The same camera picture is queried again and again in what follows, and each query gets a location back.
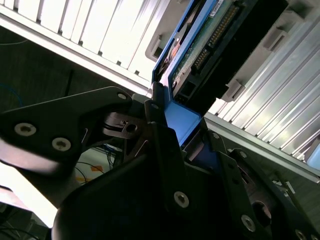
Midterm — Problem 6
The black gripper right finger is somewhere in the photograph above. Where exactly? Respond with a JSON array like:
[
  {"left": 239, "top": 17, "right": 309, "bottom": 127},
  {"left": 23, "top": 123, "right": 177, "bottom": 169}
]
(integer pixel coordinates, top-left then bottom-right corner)
[{"left": 206, "top": 129, "right": 318, "bottom": 240}]

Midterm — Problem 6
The hard disk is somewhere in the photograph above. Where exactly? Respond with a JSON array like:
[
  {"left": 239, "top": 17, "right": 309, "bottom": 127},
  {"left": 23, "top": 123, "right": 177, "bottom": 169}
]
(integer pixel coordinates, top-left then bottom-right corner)
[{"left": 151, "top": 0, "right": 290, "bottom": 176}]

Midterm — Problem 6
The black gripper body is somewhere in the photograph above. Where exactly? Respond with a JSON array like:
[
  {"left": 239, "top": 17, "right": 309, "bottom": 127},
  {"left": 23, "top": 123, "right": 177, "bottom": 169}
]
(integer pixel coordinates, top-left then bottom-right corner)
[{"left": 51, "top": 149, "right": 251, "bottom": 240}]

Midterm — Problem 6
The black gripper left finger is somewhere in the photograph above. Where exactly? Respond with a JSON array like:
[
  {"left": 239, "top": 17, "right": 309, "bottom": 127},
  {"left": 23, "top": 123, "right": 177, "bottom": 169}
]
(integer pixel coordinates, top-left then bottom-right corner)
[{"left": 0, "top": 82, "right": 191, "bottom": 213}]

